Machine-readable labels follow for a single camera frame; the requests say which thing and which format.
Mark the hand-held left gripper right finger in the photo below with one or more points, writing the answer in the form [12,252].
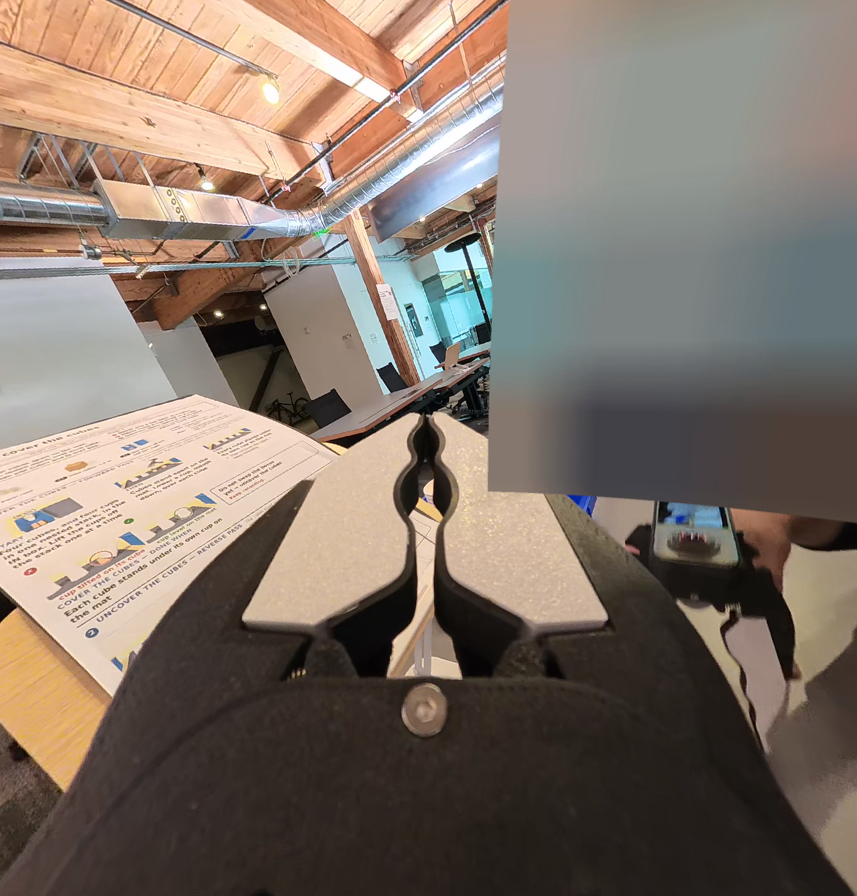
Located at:
[526,560]

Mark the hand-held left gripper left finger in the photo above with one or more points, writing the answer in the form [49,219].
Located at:
[330,546]

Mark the person's right forearm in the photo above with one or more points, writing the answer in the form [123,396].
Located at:
[834,535]

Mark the wooden desk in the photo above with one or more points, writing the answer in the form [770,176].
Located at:
[36,700]

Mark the person's right hand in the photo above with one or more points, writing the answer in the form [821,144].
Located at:
[763,542]

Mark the blue plastic bin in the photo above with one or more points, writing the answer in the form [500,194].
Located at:
[582,499]

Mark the black office chair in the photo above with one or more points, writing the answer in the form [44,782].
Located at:
[392,378]
[328,408]

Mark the bicycle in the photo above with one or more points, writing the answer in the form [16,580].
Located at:
[288,408]

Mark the long white office table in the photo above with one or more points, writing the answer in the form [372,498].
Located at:
[400,402]

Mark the printed instruction sheet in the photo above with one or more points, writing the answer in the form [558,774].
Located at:
[141,504]

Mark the wooden pillar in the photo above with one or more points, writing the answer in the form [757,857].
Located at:
[386,301]

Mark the white paper notice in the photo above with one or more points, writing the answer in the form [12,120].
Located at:
[386,301]

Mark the metal conduit pipe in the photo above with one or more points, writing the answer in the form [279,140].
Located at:
[190,267]

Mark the ceiling track spotlight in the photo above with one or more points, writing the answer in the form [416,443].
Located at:
[206,182]
[270,89]

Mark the round metal ventilation duct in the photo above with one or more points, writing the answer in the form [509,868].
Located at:
[372,182]

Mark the rectangular metal ventilation duct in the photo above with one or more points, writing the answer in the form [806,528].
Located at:
[183,210]

